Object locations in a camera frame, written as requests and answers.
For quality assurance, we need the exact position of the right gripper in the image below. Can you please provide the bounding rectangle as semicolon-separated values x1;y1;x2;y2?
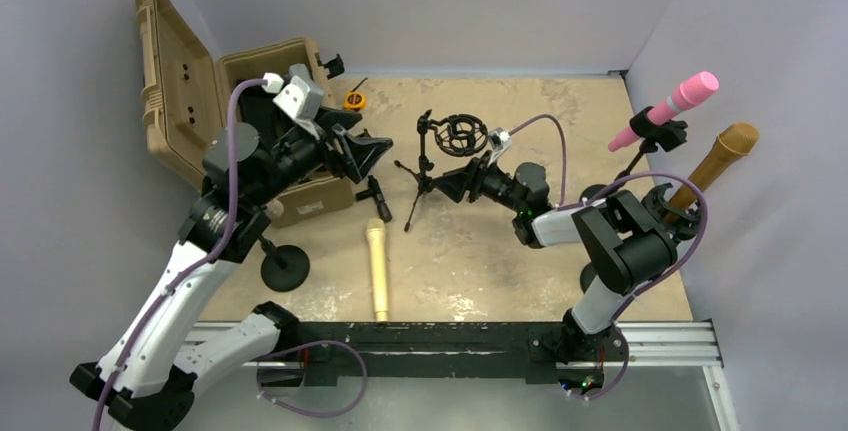
431;149;526;213

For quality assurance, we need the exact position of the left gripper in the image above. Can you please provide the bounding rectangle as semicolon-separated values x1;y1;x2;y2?
248;105;390;207

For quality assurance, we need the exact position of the black tripod mic stand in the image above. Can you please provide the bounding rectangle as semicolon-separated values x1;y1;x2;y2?
394;110;489;232

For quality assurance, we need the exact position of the cream beige microphone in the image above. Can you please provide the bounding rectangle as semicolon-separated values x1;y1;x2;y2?
365;218;389;323

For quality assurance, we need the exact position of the black round-base mic stand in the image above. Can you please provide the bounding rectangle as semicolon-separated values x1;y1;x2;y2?
259;236;311;292

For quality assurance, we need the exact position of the glitter microphone with grey head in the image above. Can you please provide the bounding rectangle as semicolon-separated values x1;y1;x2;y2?
264;199;285;220

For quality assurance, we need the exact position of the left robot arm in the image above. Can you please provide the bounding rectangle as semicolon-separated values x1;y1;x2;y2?
70;108;393;430

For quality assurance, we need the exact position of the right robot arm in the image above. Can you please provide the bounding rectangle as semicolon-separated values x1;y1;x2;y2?
433;157;678;363

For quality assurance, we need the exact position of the pink mic round-base stand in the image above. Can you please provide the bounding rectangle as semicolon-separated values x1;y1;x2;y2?
578;107;689;207

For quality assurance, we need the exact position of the pink microphone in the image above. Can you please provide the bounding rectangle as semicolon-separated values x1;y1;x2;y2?
607;71;720;152

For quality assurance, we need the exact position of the gold microphone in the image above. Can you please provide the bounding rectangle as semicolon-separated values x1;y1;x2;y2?
688;122;760;192

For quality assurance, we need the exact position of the yellow tape measure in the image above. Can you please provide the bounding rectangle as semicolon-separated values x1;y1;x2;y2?
343;77;368;112

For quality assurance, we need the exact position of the black mic clip adapter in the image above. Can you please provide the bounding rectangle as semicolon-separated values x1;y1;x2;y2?
355;175;393;223

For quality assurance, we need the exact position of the grey plastic tool case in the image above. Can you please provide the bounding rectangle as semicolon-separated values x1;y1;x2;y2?
287;63;313;81

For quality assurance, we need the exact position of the tan hard equipment case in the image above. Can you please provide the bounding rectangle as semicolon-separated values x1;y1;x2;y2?
135;0;355;228

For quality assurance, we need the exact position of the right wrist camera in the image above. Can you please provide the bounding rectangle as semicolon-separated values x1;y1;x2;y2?
488;128;512;154

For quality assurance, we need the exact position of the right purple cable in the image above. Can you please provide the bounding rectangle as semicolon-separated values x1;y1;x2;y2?
506;113;709;323

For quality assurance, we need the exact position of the gold mic shock-mount stand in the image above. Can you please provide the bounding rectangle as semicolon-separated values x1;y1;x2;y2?
641;183;702;244

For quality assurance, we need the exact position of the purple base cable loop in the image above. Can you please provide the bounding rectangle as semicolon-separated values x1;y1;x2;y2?
255;337;372;420

